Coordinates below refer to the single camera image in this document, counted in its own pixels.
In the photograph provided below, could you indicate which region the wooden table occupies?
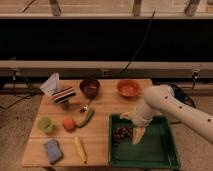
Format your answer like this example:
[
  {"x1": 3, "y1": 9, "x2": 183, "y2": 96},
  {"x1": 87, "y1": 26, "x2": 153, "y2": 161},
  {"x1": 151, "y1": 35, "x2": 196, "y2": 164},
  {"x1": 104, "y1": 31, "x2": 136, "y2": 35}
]
[{"x1": 21, "y1": 79, "x2": 143, "y2": 167}]

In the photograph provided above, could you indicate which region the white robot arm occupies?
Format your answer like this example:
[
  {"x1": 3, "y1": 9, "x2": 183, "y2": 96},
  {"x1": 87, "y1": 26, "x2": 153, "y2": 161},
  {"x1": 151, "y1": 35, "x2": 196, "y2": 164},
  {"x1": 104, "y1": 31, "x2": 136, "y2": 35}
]
[{"x1": 120, "y1": 85, "x2": 213, "y2": 144}]

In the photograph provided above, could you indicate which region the striped box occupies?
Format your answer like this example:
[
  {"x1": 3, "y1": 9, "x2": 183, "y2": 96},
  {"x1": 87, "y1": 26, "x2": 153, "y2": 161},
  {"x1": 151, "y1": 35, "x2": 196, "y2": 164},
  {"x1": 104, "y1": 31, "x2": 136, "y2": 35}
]
[{"x1": 52, "y1": 87, "x2": 76, "y2": 104}]

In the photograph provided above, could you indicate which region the black cable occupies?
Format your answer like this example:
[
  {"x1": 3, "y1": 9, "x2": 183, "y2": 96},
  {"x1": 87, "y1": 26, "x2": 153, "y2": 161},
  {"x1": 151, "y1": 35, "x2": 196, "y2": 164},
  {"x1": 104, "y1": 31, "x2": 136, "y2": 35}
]
[{"x1": 118, "y1": 9, "x2": 157, "y2": 77}]

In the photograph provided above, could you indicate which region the blue grey sponge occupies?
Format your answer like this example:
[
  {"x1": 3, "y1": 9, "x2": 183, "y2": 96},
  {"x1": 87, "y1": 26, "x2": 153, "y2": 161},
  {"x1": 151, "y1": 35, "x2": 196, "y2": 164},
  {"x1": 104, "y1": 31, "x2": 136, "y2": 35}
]
[{"x1": 43, "y1": 139, "x2": 63, "y2": 164}]

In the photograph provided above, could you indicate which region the green cucumber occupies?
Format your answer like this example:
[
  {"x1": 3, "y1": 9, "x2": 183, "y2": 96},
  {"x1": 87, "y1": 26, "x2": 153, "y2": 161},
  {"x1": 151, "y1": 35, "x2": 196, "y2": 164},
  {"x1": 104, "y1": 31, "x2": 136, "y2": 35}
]
[{"x1": 76, "y1": 108, "x2": 95, "y2": 128}]

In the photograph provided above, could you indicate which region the dark brown bowl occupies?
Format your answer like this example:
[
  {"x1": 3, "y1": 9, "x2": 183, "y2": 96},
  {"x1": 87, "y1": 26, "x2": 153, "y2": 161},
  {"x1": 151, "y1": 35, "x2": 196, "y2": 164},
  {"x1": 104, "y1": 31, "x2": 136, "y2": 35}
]
[{"x1": 79, "y1": 78, "x2": 100, "y2": 98}]

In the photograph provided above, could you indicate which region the orange fruit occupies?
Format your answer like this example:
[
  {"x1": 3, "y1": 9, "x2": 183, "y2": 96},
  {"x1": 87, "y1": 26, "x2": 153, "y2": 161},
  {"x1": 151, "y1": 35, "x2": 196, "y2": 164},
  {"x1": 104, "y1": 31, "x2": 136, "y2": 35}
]
[{"x1": 62, "y1": 118, "x2": 76, "y2": 132}]

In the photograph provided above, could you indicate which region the orange bowl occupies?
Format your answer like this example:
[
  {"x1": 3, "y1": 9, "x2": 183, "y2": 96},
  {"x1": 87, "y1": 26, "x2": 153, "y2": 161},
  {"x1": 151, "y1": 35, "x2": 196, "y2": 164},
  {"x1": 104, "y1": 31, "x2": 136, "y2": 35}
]
[{"x1": 117, "y1": 79, "x2": 141, "y2": 98}]

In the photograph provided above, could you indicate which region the white paper bag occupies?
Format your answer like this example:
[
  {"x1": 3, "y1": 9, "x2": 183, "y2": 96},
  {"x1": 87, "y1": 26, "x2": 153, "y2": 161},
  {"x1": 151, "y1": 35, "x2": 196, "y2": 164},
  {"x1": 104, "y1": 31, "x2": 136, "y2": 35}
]
[{"x1": 40, "y1": 73, "x2": 60, "y2": 97}]

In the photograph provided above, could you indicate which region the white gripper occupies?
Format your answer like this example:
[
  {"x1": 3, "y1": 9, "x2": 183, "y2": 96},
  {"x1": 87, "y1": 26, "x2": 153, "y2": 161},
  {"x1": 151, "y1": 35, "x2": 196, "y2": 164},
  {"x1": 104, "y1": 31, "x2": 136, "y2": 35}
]
[{"x1": 120, "y1": 106, "x2": 154, "y2": 145}]

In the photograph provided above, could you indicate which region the green plastic cup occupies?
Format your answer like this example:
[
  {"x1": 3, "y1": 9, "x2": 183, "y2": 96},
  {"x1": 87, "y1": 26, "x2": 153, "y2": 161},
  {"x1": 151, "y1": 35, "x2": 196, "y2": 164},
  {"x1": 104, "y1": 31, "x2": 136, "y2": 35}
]
[{"x1": 37, "y1": 117, "x2": 53, "y2": 134}]

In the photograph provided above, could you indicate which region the blue power adapter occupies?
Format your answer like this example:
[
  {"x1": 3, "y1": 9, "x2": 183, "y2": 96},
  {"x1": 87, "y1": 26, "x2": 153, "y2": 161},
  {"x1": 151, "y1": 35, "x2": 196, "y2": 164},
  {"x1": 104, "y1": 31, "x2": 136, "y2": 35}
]
[{"x1": 170, "y1": 84, "x2": 196, "y2": 107}]

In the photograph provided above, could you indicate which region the dark grape bunch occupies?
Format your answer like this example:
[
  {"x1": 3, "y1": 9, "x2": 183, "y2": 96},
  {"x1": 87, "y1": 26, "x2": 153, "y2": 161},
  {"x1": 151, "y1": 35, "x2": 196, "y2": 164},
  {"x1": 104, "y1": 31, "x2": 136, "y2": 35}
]
[{"x1": 112, "y1": 127, "x2": 133, "y2": 146}]

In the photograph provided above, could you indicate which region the green plastic tray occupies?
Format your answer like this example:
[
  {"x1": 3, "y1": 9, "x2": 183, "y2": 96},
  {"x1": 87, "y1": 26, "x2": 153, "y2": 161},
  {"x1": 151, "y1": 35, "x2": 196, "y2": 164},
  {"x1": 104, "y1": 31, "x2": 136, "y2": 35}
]
[{"x1": 108, "y1": 114, "x2": 181, "y2": 170}]

